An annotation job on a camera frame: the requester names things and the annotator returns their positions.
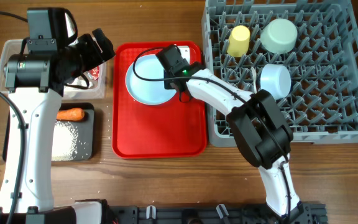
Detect red snack wrapper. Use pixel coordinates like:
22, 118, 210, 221
88, 66, 100, 80

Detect light blue plate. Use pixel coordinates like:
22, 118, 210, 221
125, 54, 177, 105

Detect small white tissue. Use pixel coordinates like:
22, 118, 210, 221
65, 75, 97, 90

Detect orange carrot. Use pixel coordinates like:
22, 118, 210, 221
57, 108, 85, 121

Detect yellow plastic cup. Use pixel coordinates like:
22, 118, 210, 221
227, 25, 250, 57

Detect white plastic spoon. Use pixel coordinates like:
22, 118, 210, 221
250, 67, 257, 93

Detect white rice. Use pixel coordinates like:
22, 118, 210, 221
52, 121, 91, 162

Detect light blue rice bowl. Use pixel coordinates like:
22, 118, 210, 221
260, 64, 291, 100

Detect light blue bowl with scrap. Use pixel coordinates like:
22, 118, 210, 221
260, 19, 298, 54

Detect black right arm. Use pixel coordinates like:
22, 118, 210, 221
156, 44, 300, 222

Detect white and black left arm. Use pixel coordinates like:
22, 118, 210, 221
0, 7, 116, 223

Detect grey plastic dishwasher rack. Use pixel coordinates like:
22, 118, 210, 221
201, 0, 358, 144

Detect clear plastic bin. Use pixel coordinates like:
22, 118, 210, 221
0, 39, 107, 100

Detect red plastic tray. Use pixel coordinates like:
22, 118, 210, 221
111, 42, 208, 159

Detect black plastic tray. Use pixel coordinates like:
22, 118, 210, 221
2, 103, 95, 162

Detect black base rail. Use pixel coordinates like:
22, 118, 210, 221
111, 203, 329, 224

